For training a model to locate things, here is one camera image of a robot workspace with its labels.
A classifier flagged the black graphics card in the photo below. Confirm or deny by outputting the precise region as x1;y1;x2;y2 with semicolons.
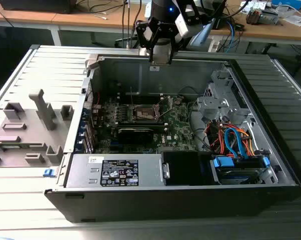
116;127;154;145

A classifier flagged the metal drive cage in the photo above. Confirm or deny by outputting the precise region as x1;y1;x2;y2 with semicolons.
196;69;253;123

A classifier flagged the black PC case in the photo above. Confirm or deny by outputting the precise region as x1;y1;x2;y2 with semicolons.
44;53;301;224

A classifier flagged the small grey wrist camera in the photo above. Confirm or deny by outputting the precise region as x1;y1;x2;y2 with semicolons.
142;24;154;41

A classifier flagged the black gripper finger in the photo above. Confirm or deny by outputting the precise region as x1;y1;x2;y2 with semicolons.
170;37;178;65
149;26;164;63

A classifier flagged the grey parts rack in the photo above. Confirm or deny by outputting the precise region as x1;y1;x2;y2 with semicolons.
0;88;75;168

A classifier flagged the blue wire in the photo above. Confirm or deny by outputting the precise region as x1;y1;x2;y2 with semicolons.
224;126;250;160

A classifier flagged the metal drive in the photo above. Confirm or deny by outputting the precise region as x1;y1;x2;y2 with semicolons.
261;9;279;25

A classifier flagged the copper heat sink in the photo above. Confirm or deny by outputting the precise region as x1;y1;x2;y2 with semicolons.
245;6;263;25

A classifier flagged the silver CPU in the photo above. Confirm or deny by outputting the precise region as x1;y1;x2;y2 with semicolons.
149;56;173;67

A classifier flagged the orange wire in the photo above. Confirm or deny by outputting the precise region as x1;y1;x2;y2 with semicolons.
236;126;256;157

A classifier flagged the black box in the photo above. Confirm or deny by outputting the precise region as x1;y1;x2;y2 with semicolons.
0;0;78;15

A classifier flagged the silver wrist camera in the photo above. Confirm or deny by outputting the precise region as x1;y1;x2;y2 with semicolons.
174;11;192;38

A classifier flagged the wooden desk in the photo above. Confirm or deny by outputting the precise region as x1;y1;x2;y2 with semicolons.
207;0;301;55
0;0;151;47

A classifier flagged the green RAM stick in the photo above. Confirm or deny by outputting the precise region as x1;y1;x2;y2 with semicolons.
2;143;24;151

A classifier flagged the blue box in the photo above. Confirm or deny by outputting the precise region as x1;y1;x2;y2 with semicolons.
271;0;301;10

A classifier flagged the green motherboard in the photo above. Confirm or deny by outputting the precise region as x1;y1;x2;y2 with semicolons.
91;94;200;155

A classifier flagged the CPU socket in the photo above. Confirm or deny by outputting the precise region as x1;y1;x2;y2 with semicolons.
131;103;164;122

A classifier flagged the black stand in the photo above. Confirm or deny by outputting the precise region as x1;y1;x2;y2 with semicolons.
212;9;228;30

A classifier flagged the silver power supply unit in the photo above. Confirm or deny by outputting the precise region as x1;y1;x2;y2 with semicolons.
64;152;166;189

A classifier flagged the hard disk blue carrier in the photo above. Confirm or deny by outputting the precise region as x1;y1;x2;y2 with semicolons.
210;154;273;186

